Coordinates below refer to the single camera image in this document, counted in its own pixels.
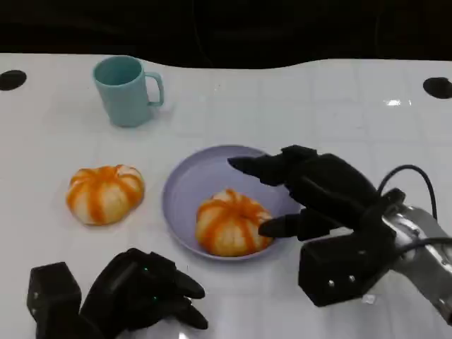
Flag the black table hole grommet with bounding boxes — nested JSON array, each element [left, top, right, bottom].
[[422, 76, 452, 99], [0, 69, 28, 92]]

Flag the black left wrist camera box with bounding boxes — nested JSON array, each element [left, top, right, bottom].
[[27, 261, 83, 339]]

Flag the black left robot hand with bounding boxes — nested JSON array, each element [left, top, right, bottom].
[[79, 246, 209, 336]]

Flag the orange and white bread roll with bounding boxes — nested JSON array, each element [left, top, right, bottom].
[[66, 164, 145, 227], [195, 189, 275, 257]]

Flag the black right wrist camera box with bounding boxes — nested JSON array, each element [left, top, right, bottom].
[[298, 229, 407, 307]]

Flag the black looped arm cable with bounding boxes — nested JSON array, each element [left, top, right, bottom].
[[376, 164, 439, 222]]

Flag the black backdrop curtain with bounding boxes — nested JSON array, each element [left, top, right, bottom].
[[0, 0, 452, 71]]

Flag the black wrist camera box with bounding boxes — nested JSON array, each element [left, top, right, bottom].
[[27, 261, 83, 339], [298, 229, 407, 307]]

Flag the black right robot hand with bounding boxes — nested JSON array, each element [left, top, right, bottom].
[[227, 144, 396, 243]]

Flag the lilac plate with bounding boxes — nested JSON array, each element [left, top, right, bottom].
[[162, 144, 304, 262]]

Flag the pale green mug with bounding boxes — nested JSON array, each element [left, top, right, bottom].
[[92, 55, 165, 128]]

